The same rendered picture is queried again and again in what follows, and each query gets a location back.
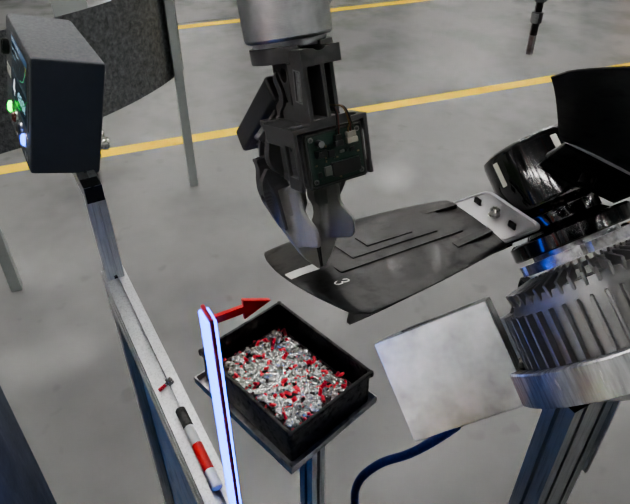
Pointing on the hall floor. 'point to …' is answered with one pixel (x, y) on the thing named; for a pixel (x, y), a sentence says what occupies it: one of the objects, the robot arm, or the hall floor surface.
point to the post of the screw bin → (313, 479)
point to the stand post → (558, 453)
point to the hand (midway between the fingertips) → (314, 252)
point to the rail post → (145, 416)
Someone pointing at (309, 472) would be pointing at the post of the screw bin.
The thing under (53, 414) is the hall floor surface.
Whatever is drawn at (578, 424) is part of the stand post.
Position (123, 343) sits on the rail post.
